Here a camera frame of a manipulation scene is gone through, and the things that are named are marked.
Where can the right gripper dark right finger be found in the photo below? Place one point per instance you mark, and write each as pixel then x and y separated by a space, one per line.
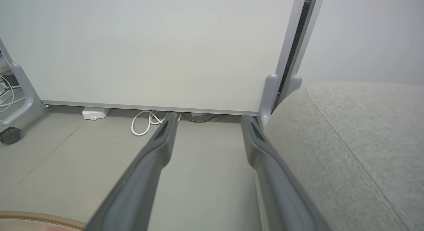
pixel 278 191

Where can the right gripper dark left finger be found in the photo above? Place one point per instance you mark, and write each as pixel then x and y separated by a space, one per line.
pixel 139 184

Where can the grey fabric sofa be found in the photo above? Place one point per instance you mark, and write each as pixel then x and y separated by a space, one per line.
pixel 347 151

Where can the white power adapter box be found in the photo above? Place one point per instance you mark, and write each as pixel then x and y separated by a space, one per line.
pixel 94 113

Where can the grey partition leg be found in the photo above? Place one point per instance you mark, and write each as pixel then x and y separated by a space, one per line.
pixel 28 98
pixel 294 83
pixel 269 95

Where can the beige plastic laundry basket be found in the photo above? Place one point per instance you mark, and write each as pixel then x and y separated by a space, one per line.
pixel 33 219

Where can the wide white partition panel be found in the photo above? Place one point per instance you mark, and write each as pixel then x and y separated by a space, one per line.
pixel 149 48

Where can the black caster wheel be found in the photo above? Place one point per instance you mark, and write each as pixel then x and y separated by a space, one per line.
pixel 10 135

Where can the narrow white partition panel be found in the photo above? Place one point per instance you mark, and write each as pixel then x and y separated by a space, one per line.
pixel 364 32

